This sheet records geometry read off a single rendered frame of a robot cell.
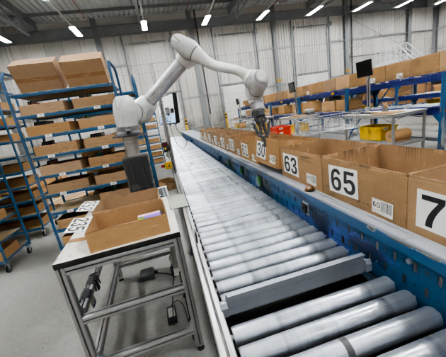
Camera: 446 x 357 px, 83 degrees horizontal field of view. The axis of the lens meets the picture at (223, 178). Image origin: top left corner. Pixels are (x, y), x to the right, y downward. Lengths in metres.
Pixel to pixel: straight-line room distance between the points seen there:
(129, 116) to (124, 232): 0.90
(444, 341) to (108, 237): 1.21
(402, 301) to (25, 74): 3.23
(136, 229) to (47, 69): 2.20
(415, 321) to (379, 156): 0.73
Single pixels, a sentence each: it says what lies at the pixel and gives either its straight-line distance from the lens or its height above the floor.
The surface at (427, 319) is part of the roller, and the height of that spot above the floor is 0.74.
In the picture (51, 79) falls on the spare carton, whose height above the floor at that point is 1.86.
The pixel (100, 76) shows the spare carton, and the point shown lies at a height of 1.83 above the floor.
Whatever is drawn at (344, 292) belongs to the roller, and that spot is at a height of 0.75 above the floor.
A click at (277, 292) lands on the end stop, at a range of 0.86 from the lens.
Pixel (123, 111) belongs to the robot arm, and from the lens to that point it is 1.93.
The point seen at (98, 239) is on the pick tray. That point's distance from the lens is 1.35.
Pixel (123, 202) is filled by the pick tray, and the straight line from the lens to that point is 1.90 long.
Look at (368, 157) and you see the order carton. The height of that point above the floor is 1.00.
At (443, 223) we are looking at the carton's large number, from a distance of 0.83.
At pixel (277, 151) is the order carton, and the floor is 1.02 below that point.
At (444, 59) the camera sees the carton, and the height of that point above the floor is 1.59.
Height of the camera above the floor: 1.29
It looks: 15 degrees down
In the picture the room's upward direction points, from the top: 9 degrees counter-clockwise
